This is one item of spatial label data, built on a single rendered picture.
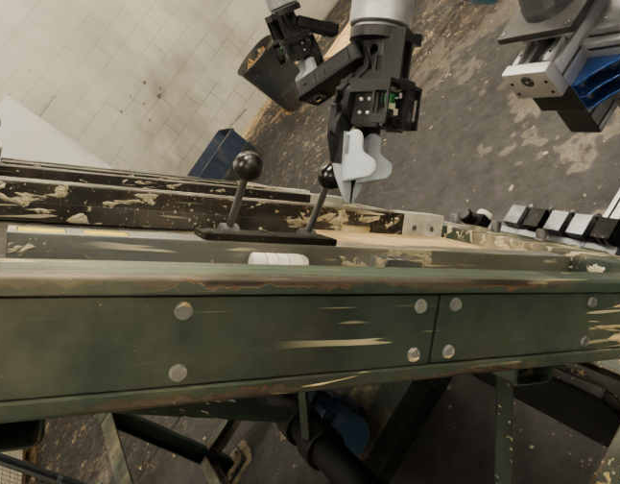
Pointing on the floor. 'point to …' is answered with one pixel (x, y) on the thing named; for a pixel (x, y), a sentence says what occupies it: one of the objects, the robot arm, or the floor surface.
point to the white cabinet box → (35, 138)
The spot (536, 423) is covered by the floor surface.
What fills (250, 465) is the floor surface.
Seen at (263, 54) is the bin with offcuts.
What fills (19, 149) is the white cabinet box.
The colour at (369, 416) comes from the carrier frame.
